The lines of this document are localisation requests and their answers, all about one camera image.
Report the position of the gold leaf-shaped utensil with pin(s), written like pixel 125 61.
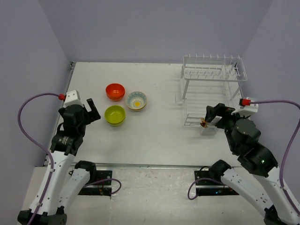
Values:
pixel 203 123

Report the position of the beige bowl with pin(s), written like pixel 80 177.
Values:
pixel 136 98

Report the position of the green bowl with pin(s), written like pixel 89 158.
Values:
pixel 116 124
pixel 115 114

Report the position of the floral patterned white bowl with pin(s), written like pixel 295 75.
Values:
pixel 136 109

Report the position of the white cutlery holder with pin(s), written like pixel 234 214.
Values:
pixel 211 127

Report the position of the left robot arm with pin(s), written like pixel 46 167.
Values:
pixel 55 197

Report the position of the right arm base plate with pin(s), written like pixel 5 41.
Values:
pixel 210 188

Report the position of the white wire dish rack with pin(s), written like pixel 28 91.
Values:
pixel 209 80

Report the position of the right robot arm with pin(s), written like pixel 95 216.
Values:
pixel 275 203

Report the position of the orange bowl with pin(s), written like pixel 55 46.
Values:
pixel 119 98
pixel 115 90

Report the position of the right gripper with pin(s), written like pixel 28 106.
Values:
pixel 211 111

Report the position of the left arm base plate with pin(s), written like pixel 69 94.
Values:
pixel 100 189

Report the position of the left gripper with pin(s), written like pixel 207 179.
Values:
pixel 92 115

